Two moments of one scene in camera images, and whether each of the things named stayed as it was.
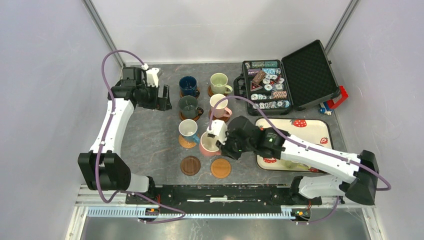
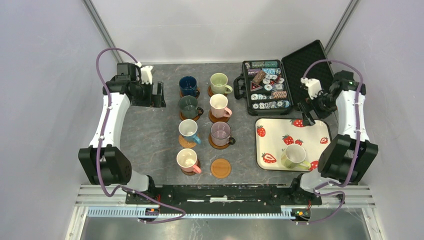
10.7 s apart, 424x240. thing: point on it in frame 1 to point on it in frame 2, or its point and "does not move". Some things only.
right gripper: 225,149 to 321,115
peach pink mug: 208,147 to 187,159
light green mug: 219,83 does not move
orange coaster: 220,168 does not move
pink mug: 219,103 does not move
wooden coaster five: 183,118 does not move
